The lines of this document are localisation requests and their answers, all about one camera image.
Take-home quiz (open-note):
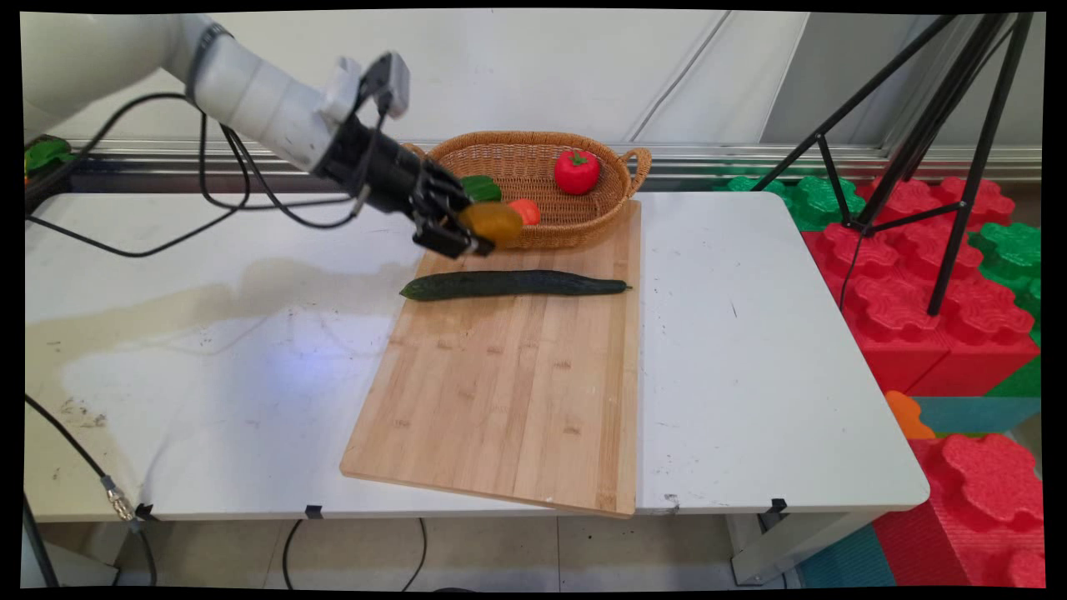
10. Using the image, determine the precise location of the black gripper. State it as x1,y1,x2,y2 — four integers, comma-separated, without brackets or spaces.
313,115,496,260

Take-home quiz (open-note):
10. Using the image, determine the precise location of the brown toy potato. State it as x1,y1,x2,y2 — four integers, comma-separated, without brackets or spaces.
458,201,525,248

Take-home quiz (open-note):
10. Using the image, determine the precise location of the dark green cucumber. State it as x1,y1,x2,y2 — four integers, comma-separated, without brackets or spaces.
399,269,634,303

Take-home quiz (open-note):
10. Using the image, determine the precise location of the woven wicker basket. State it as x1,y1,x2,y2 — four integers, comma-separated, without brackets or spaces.
403,131,653,251

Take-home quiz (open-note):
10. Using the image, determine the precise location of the red toy tomato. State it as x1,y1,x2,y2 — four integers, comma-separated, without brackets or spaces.
554,148,602,197

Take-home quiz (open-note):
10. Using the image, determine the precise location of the bamboo cutting board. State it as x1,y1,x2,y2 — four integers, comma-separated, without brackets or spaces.
340,198,643,519

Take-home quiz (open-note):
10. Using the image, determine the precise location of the green foam block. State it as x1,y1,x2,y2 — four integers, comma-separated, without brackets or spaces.
724,173,868,233
967,221,1043,347

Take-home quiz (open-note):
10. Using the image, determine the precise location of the green toy vegetable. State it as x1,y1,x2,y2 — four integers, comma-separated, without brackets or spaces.
25,137,78,176

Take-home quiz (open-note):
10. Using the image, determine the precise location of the black box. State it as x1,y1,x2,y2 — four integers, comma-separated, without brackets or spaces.
25,133,78,219

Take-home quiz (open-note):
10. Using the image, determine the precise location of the white table leg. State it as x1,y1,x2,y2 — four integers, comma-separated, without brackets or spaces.
724,510,878,586

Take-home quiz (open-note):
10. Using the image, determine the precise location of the large red foam block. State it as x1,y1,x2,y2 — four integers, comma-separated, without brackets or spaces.
800,177,1043,398

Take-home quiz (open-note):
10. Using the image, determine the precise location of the orange foam piece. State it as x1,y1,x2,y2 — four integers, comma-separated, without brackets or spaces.
884,390,937,441

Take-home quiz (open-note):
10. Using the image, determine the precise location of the teal foam mat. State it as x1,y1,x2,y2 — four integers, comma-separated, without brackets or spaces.
913,395,1043,436

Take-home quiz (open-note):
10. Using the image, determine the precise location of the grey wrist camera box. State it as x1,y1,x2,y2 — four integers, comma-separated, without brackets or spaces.
323,51,412,119

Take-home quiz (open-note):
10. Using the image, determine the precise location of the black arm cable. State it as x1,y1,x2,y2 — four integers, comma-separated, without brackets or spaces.
25,90,388,258

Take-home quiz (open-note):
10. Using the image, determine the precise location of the aluminium wall rail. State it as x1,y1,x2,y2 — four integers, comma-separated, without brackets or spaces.
67,138,1043,183

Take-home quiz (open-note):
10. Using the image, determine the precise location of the black cable under table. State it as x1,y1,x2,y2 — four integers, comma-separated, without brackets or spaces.
281,517,428,593

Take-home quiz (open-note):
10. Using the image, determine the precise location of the black cable with metal connector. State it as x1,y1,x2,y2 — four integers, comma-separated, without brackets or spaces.
25,393,159,586

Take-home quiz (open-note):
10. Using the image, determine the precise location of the black camera tripod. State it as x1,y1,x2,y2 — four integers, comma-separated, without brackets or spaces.
750,12,1036,318

